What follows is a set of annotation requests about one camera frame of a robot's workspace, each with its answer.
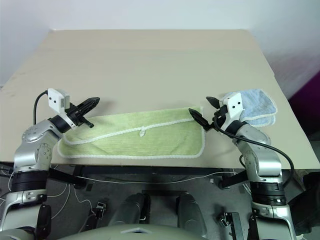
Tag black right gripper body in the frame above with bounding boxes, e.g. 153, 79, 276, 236
211, 103, 229, 128

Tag small black floor clamp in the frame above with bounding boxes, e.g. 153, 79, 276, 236
94, 199, 109, 220

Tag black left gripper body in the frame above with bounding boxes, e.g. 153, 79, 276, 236
65, 102, 87, 126

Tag black equipment base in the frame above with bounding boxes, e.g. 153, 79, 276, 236
298, 169, 320, 237

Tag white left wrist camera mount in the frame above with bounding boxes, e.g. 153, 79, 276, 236
47, 87, 76, 128

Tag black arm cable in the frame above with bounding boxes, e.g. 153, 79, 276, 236
213, 115, 295, 187
32, 90, 50, 125

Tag purple object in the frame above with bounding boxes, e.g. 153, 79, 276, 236
287, 74, 320, 142

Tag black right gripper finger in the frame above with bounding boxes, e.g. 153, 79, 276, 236
205, 95, 222, 110
188, 107, 213, 132

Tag blue towel with white trim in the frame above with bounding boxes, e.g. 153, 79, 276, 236
219, 88, 278, 129

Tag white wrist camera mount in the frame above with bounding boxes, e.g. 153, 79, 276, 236
47, 87, 76, 128
219, 91, 245, 132

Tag black table frame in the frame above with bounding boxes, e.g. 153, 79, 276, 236
48, 163, 251, 190

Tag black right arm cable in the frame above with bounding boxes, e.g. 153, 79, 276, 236
213, 115, 295, 187

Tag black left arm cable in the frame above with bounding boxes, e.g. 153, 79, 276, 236
32, 90, 50, 125

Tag green towel with white trim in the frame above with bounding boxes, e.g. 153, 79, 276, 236
56, 106, 206, 161

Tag grey robot torso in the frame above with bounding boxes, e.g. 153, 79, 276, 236
49, 223, 202, 240

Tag dark grey rounded robot leg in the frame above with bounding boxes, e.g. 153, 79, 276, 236
109, 193, 151, 226
175, 191, 209, 238

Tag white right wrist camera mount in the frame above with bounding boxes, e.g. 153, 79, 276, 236
219, 91, 245, 132

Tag thin white cord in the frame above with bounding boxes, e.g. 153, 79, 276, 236
0, 164, 251, 226

